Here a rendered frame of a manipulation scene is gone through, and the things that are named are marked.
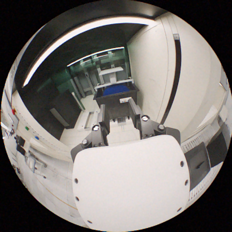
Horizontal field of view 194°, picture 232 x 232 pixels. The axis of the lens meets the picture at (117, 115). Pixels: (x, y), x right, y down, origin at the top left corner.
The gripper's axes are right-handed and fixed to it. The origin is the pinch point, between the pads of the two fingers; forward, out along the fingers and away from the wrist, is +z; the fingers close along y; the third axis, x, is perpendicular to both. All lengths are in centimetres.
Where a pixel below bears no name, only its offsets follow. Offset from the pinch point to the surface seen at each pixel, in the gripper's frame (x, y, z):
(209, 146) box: -37, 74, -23
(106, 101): -10.3, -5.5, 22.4
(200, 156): -33, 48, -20
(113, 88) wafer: -8.1, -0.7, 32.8
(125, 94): -8.5, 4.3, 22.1
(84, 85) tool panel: -14, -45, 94
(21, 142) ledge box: -25, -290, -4
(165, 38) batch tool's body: 13.4, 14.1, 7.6
